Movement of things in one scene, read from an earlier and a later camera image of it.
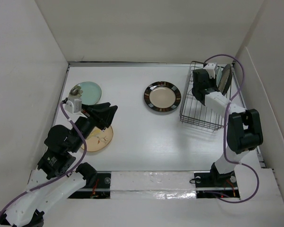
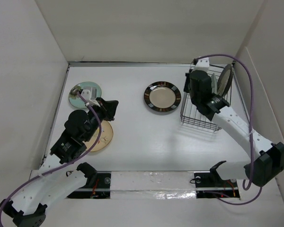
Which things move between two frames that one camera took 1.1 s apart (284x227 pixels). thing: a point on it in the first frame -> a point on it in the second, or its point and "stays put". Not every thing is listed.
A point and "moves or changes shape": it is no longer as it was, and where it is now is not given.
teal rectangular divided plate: x=218 y=76 moves or changes shape
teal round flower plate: x=90 y=92 stays put
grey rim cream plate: x=226 y=79 stays put
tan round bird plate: x=98 y=139 stays put
